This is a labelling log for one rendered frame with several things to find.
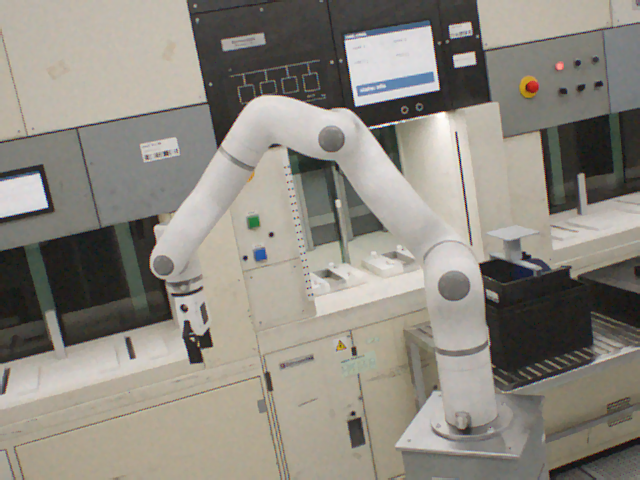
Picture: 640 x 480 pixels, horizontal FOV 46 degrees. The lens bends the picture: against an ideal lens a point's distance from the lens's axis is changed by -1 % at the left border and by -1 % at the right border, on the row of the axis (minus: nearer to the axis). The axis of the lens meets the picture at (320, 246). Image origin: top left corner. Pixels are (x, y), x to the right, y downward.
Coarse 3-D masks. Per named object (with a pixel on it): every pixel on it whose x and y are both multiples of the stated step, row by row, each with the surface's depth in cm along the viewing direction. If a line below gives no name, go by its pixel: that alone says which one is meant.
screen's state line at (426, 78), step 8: (432, 72) 233; (384, 80) 229; (392, 80) 229; (400, 80) 230; (408, 80) 231; (416, 80) 232; (424, 80) 233; (432, 80) 233; (360, 88) 227; (368, 88) 227; (376, 88) 228; (384, 88) 229; (392, 88) 230
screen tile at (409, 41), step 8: (424, 32) 230; (392, 40) 227; (400, 40) 228; (408, 40) 229; (416, 40) 230; (424, 40) 230; (392, 48) 228; (400, 48) 229; (408, 48) 229; (424, 48) 231; (416, 56) 231; (424, 56) 231; (400, 64) 229; (408, 64) 230; (416, 64) 231; (424, 64) 232; (400, 72) 230
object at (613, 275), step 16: (592, 272) 231; (608, 272) 228; (624, 272) 226; (592, 288) 225; (608, 288) 218; (624, 288) 213; (592, 304) 227; (608, 304) 220; (624, 304) 214; (624, 320) 215
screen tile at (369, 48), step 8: (376, 40) 226; (352, 48) 224; (360, 48) 225; (368, 48) 225; (376, 48) 226; (384, 48) 227; (352, 56) 224; (360, 56) 225; (368, 56) 226; (384, 56) 227; (352, 64) 225; (376, 64) 227; (384, 64) 228; (360, 72) 226; (368, 72) 227; (376, 72) 227; (384, 72) 228
